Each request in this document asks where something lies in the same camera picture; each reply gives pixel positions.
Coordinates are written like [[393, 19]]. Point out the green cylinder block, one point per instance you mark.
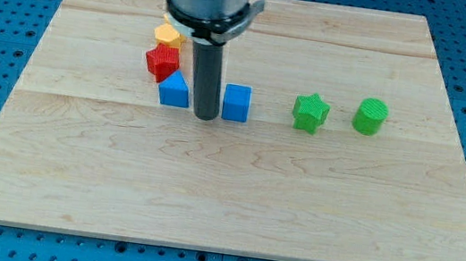
[[370, 116]]

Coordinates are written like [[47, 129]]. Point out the blue cube block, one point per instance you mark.
[[236, 103]]

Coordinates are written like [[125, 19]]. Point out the red star block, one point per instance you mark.
[[163, 61]]

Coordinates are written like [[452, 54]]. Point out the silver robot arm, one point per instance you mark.
[[210, 9]]

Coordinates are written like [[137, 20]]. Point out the blue triangular prism block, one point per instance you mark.
[[173, 91]]

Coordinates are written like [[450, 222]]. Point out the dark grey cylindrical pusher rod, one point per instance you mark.
[[207, 71]]

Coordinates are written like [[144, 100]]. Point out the light wooden board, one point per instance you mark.
[[87, 149]]

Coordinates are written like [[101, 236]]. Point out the yellow block behind arm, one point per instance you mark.
[[167, 19]]

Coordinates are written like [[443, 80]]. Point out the black clamp ring mount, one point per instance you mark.
[[214, 32]]

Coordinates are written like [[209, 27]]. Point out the green star block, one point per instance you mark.
[[309, 113]]

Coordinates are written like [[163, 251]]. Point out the yellow pentagon block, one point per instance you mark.
[[166, 34]]

